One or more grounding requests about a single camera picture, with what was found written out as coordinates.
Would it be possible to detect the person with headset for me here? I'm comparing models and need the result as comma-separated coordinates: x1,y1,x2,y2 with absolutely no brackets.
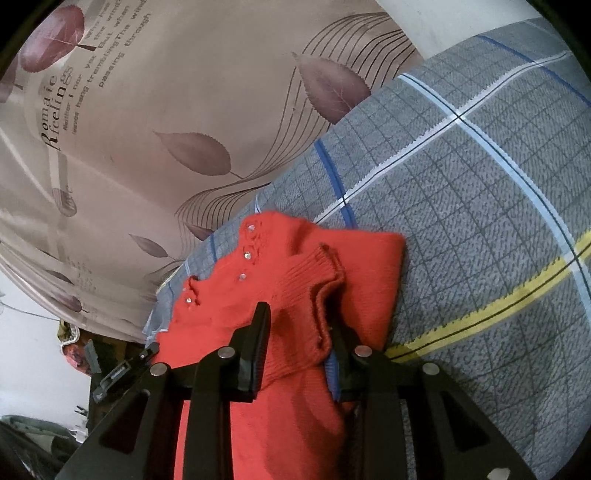
83,339,153,444

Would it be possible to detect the beige leaf print curtain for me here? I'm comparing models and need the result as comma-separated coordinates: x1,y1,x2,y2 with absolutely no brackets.
0,0,423,344

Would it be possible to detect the colourful patterned cloth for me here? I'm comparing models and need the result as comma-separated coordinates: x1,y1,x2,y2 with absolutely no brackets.
56,321,90,377

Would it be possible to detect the dark green cloth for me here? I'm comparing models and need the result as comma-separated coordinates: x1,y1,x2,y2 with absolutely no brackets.
0,414,80,480

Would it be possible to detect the grey plaid bed sheet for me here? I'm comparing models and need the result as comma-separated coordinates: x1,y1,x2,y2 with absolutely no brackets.
142,17,591,480

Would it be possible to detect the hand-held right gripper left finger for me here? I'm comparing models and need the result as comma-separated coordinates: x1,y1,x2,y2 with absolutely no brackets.
58,302,272,480

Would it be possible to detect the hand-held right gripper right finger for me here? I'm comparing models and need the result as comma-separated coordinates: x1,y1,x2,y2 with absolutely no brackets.
325,318,539,480

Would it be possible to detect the red knit sweater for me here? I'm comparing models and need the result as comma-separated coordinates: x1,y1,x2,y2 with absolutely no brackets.
154,211,407,480

